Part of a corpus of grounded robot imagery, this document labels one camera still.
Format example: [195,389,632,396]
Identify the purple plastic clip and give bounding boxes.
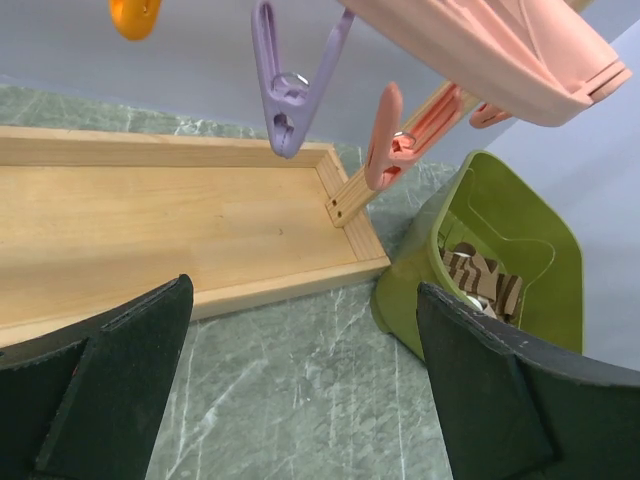
[251,1,355,159]

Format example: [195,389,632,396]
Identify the green plastic bin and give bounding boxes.
[371,150,584,356]

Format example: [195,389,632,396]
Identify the pink plastic clip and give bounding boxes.
[365,82,463,191]

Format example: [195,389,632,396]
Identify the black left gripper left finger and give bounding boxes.
[1,275,194,479]

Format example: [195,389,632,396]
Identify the orange plastic clip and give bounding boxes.
[108,0,162,41]

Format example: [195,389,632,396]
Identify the brown striped sock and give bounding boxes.
[439,242,523,324]

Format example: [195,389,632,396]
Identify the pink round clip hanger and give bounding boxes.
[344,0,632,128]

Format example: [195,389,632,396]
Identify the wooden hanger rack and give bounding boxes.
[1,85,449,345]

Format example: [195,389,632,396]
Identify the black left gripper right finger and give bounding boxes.
[416,283,639,479]

